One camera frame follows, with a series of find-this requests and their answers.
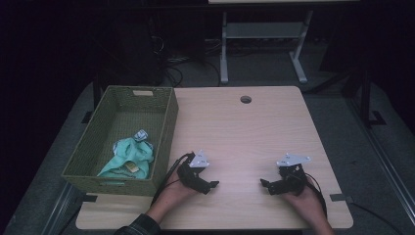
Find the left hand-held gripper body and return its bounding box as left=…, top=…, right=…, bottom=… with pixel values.
left=176, top=149, right=210, bottom=193

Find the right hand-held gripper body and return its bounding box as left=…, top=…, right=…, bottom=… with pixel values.
left=275, top=152, right=312, bottom=197

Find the mint green garment striped trim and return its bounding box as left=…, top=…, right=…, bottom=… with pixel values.
left=97, top=128, right=156, bottom=180

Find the green woven basket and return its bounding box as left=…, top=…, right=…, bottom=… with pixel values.
left=61, top=85, right=179, bottom=198

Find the person's left hand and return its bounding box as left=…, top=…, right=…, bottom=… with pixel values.
left=159, top=170, right=201, bottom=213

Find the person's right hand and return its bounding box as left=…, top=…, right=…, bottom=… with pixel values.
left=281, top=184, right=327, bottom=226

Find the grey tape piece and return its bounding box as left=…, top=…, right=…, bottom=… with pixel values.
left=329, top=193, right=354, bottom=204

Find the black metal stand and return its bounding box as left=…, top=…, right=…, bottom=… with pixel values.
left=356, top=67, right=388, bottom=129

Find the white metal stand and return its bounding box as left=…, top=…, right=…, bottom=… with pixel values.
left=219, top=9, right=313, bottom=85

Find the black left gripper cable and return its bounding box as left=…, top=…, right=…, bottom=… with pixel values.
left=150, top=152, right=197, bottom=206

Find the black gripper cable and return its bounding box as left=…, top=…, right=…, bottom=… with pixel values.
left=302, top=171, right=328, bottom=218
left=150, top=152, right=197, bottom=206

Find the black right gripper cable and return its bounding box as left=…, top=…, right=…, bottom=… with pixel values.
left=302, top=171, right=328, bottom=218

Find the black floor cable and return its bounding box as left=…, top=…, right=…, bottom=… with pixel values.
left=350, top=201, right=405, bottom=235

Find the aluminium floor rail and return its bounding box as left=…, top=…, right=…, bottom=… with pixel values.
left=346, top=97, right=415, bottom=226
left=40, top=181, right=81, bottom=235

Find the tangle of black floor cables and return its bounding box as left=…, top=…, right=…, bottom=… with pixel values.
left=148, top=33, right=221, bottom=88

